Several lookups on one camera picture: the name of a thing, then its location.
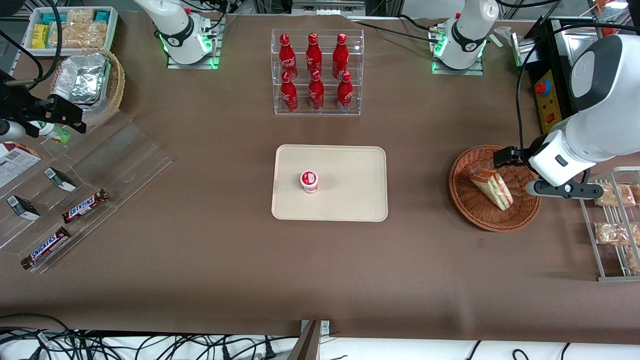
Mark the beige rectangular tray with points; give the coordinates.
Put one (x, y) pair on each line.
(350, 185)

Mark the red emergency stop button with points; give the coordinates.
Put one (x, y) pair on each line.
(541, 88)

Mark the clear bagged pastry pack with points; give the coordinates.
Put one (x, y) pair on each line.
(614, 195)
(612, 233)
(634, 260)

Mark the red cola bottle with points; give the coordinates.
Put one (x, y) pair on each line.
(344, 95)
(316, 95)
(287, 55)
(289, 95)
(313, 52)
(340, 55)

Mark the triangle sandwich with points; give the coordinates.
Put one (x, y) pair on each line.
(492, 189)

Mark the teal snack pack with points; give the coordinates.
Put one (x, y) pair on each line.
(102, 16)
(52, 18)

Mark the white plastic bin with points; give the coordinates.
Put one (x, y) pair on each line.
(113, 27)

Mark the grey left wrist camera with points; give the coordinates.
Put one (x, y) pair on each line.
(565, 190)

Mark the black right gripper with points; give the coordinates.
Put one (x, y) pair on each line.
(26, 108)

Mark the clear acrylic stepped display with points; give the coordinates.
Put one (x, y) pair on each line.
(125, 160)

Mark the silver foil container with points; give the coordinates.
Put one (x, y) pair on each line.
(80, 80)

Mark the clear bagged cracker pack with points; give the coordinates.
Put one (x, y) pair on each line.
(80, 34)

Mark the metal table bracket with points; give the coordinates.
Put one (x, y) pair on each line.
(312, 340)

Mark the small red white cup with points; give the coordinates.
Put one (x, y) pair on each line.
(309, 182)

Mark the yellow emergency stop box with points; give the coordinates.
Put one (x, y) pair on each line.
(547, 107)

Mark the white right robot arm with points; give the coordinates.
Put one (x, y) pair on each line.
(172, 27)

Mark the yellow snack pack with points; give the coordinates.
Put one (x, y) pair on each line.
(40, 36)

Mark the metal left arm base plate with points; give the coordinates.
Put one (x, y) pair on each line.
(455, 71)

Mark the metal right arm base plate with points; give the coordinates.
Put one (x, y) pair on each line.
(212, 55)

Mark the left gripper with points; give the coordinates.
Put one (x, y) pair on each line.
(523, 153)

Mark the round brown wicker basket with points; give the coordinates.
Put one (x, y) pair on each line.
(475, 210)

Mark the tan wicker basket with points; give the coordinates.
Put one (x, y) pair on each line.
(116, 85)

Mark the green white small bottle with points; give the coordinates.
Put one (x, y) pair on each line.
(56, 133)

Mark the red white printed box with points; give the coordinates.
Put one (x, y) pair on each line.
(15, 162)

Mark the small black white box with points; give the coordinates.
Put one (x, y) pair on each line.
(60, 179)
(22, 207)

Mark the clear acrylic bottle rack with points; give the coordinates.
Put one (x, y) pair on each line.
(357, 70)

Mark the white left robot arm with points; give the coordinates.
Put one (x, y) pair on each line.
(607, 125)

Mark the brown table cover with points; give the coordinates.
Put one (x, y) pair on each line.
(200, 280)

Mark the brown snickers bar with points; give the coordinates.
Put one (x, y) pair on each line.
(46, 248)
(85, 206)

